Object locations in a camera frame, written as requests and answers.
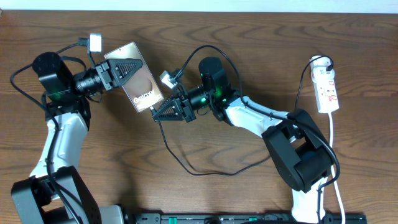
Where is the white power strip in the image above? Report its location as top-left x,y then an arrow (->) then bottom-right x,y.
310,55 -> 339,114

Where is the white power strip cord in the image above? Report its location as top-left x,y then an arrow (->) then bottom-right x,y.
327,112 -> 346,224

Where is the Galaxy smartphone with bronze screen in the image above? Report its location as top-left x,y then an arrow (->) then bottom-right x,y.
104,42 -> 164,113

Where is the black charger cable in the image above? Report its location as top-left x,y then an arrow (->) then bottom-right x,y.
149,55 -> 335,177

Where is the left camera cable black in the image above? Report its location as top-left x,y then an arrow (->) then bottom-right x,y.
10,38 -> 94,223

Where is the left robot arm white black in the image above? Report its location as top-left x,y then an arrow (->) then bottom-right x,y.
11,52 -> 143,223

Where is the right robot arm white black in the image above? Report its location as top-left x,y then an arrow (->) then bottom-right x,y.
152,57 -> 340,223

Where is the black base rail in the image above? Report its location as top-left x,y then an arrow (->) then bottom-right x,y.
133,210 -> 368,224

